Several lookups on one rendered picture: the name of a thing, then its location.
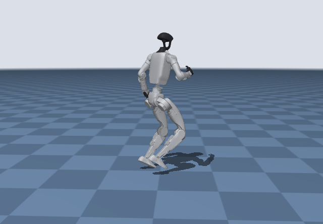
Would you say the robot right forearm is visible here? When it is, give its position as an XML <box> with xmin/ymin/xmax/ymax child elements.
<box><xmin>181</xmin><ymin>71</ymin><xmax>192</xmax><ymax>80</ymax></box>

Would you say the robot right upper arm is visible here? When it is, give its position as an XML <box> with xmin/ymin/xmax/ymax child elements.
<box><xmin>166</xmin><ymin>54</ymin><xmax>185</xmax><ymax>81</ymax></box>

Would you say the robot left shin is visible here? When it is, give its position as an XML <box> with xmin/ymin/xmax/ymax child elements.
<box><xmin>145</xmin><ymin>132</ymin><xmax>168</xmax><ymax>159</ymax></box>

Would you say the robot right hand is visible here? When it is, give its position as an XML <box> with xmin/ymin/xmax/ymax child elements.
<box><xmin>186</xmin><ymin>66</ymin><xmax>193</xmax><ymax>75</ymax></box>

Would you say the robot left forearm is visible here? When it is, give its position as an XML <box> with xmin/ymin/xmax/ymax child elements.
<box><xmin>138</xmin><ymin>77</ymin><xmax>149</xmax><ymax>94</ymax></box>

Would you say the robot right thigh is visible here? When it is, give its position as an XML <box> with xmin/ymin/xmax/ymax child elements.
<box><xmin>156</xmin><ymin>97</ymin><xmax>186</xmax><ymax>135</ymax></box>

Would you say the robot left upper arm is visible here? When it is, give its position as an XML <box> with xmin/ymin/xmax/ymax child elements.
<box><xmin>138</xmin><ymin>53</ymin><xmax>152</xmax><ymax>79</ymax></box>

